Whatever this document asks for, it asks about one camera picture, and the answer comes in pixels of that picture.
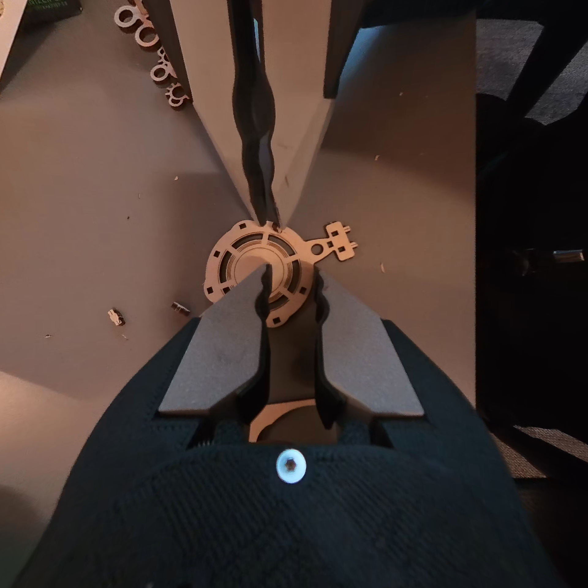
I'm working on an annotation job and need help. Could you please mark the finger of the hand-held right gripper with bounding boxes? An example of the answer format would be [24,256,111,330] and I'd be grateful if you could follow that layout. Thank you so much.
[170,0,269,226]
[262,0,332,228]

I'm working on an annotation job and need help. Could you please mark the dark box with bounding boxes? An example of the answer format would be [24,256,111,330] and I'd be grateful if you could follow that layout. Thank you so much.
[21,0,83,28]

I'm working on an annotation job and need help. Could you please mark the round wooden model part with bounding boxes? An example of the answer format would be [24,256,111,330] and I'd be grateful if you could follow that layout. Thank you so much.
[203,220,359,329]

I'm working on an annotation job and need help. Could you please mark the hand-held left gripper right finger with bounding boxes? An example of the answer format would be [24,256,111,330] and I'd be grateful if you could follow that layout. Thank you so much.
[315,271,425,430]

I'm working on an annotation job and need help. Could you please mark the white board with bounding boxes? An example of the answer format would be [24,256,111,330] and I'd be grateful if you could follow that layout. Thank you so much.
[0,0,28,81]

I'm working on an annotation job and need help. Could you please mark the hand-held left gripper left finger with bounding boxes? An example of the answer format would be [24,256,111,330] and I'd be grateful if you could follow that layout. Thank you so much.
[158,264,273,423]

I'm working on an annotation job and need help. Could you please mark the black chair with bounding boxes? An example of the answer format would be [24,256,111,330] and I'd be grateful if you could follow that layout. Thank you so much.
[475,0,588,483]

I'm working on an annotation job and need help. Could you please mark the row of wooden ring parts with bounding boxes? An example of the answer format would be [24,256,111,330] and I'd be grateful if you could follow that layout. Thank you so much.
[114,0,191,108]

